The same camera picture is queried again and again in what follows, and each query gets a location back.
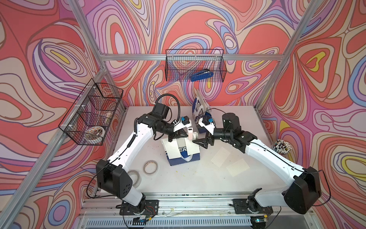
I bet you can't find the clear tape roll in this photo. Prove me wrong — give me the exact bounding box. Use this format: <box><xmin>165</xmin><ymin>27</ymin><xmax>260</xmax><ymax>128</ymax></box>
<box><xmin>128</xmin><ymin>170</ymin><xmax>142</xmax><ymax>188</ymax></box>

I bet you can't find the blue white paper bag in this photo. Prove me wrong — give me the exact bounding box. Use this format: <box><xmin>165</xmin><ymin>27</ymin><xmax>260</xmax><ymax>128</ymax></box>
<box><xmin>192</xmin><ymin>89</ymin><xmax>212</xmax><ymax>134</ymax></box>

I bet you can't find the black wire basket back wall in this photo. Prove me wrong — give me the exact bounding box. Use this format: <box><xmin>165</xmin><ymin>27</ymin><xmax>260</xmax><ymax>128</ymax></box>
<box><xmin>165</xmin><ymin>48</ymin><xmax>227</xmax><ymax>82</ymax></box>

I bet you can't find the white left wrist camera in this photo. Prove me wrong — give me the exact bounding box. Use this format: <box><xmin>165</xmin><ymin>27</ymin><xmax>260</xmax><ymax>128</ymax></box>
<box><xmin>173</xmin><ymin>116</ymin><xmax>192</xmax><ymax>132</ymax></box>

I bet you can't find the blue white bag with handles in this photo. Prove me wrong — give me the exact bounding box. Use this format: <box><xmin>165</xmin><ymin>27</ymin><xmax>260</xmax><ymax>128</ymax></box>
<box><xmin>163</xmin><ymin>137</ymin><xmax>200</xmax><ymax>166</ymax></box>

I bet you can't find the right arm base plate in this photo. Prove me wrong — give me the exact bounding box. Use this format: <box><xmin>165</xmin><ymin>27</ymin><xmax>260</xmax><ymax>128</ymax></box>
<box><xmin>229</xmin><ymin>198</ymin><xmax>274</xmax><ymax>215</ymax></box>

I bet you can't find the metallic cup of pencils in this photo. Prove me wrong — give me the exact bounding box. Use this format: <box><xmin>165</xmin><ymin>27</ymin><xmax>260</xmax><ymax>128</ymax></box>
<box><xmin>272</xmin><ymin>139</ymin><xmax>292</xmax><ymax>155</ymax></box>

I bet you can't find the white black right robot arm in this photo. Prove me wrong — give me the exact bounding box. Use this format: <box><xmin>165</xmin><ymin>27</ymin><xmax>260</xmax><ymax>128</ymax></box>
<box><xmin>193</xmin><ymin>113</ymin><xmax>322</xmax><ymax>215</ymax></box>

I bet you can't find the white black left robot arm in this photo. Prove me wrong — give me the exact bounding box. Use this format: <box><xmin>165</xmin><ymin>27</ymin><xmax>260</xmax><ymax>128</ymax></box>
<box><xmin>96</xmin><ymin>100</ymin><xmax>192</xmax><ymax>214</ymax></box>

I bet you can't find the beige tape roll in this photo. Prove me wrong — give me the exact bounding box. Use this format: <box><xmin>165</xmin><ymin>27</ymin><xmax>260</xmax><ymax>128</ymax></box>
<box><xmin>143</xmin><ymin>160</ymin><xmax>158</xmax><ymax>176</ymax></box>

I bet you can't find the pink white mini stapler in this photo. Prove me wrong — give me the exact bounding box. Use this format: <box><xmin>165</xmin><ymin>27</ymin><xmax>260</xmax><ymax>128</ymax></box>
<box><xmin>187</xmin><ymin>127</ymin><xmax>193</xmax><ymax>141</ymax></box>

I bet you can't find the blue stapler in basket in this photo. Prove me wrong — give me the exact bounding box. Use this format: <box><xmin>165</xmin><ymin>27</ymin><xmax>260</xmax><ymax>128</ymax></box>
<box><xmin>191</xmin><ymin>69</ymin><xmax>213</xmax><ymax>82</ymax></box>

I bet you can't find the black wire basket wall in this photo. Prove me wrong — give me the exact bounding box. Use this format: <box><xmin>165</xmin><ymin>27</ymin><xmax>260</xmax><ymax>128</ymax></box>
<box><xmin>165</xmin><ymin>48</ymin><xmax>227</xmax><ymax>82</ymax></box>
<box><xmin>58</xmin><ymin>79</ymin><xmax>124</xmax><ymax>146</ymax></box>

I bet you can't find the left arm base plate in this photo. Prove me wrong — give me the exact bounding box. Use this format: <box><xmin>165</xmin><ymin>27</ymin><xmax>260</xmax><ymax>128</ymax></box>
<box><xmin>119</xmin><ymin>199</ymin><xmax>159</xmax><ymax>216</ymax></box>

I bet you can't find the black wire basket left wall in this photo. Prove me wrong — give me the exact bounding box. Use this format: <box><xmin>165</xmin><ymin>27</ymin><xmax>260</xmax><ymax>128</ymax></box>
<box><xmin>58</xmin><ymin>79</ymin><xmax>124</xmax><ymax>146</ymax></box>

